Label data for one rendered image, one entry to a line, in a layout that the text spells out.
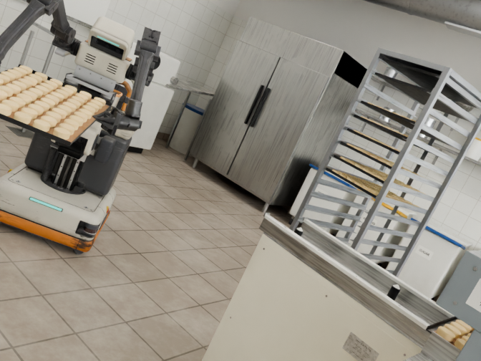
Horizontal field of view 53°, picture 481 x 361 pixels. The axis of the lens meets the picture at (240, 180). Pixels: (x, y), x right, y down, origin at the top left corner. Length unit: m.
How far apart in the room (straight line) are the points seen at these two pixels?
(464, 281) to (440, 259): 3.84
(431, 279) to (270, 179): 2.02
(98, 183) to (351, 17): 4.43
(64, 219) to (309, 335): 1.66
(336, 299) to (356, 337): 0.14
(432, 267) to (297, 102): 2.26
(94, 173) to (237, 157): 3.00
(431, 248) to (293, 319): 3.53
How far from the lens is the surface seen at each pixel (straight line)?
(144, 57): 2.23
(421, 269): 5.23
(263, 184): 5.64
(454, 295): 1.35
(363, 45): 6.46
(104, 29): 2.72
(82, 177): 3.16
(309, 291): 1.74
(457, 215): 5.81
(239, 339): 1.94
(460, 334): 1.64
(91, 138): 2.79
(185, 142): 6.95
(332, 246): 2.03
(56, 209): 2.89
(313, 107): 5.46
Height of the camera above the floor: 1.33
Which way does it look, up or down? 11 degrees down
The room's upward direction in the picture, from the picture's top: 25 degrees clockwise
